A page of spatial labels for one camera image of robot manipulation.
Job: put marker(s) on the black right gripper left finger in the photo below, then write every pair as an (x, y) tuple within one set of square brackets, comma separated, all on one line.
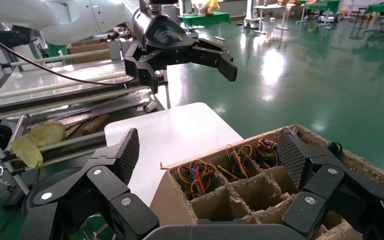
[(109, 185)]

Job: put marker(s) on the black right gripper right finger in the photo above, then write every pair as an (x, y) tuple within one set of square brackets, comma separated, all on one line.
[(324, 185)]

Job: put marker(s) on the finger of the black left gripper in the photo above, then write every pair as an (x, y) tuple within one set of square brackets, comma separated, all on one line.
[(215, 58), (142, 71)]

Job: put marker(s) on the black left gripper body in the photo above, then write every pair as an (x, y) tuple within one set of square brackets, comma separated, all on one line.
[(162, 36)]

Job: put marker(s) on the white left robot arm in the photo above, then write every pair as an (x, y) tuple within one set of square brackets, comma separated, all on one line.
[(62, 20)]

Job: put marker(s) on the small white roll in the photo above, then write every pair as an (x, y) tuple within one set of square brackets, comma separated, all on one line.
[(151, 106)]

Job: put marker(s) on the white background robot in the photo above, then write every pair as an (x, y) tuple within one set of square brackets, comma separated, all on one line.
[(252, 21)]

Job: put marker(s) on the person in yellow top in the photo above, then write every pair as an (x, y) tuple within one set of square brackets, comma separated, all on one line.
[(213, 6)]

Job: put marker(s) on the brown cardboard carton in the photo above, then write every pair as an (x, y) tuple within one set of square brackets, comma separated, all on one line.
[(89, 48)]

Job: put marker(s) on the brown wood block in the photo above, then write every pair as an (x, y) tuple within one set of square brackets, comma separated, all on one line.
[(96, 123)]

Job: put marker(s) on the cardboard box with dividers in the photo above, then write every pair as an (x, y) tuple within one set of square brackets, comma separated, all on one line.
[(172, 202)]

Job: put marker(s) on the white metal table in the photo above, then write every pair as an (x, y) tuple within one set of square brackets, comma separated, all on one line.
[(271, 6)]

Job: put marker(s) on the yellow cloth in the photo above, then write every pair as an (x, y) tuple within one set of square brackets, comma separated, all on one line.
[(33, 142)]

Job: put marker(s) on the shiny metal sheet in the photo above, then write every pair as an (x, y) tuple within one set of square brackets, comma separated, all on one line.
[(29, 79)]

